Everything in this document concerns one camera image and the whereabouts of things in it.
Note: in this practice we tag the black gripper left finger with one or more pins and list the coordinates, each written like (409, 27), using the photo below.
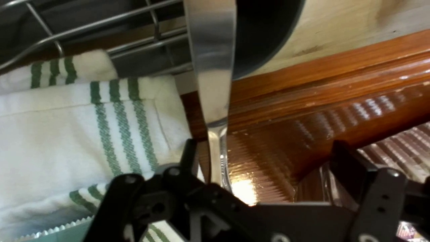
(132, 203)

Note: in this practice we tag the aluminium foil tray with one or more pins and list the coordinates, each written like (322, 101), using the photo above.
(408, 152)

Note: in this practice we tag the green striped dish towel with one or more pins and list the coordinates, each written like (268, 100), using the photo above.
(68, 127)

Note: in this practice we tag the brown wooden side table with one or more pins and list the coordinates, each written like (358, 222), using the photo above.
(283, 124)

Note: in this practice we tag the black wire drying rack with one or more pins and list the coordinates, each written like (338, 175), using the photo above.
(142, 37)

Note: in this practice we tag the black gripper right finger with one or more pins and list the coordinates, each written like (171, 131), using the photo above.
(385, 197)

